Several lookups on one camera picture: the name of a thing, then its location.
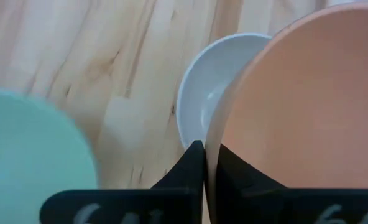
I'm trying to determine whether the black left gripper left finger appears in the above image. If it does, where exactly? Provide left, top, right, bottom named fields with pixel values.
left=39, top=139, right=206, bottom=224

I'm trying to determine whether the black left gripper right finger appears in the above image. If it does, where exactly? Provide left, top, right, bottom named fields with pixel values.
left=215, top=144, right=368, bottom=224

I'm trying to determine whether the white bowl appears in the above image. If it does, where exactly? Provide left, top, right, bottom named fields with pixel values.
left=175, top=32, right=272, bottom=150

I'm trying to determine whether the mint green bowl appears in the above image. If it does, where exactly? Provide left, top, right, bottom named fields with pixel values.
left=0, top=88, right=98, bottom=224

